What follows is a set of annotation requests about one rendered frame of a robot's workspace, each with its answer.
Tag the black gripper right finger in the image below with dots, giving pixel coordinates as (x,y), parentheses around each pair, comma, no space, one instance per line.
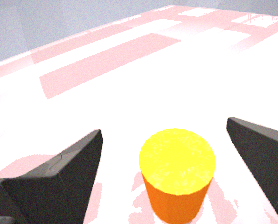
(258,147)

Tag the orange knob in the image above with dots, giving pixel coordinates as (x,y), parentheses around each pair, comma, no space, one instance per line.
(177,166)

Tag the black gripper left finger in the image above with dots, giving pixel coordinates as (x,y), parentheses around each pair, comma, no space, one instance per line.
(59,190)

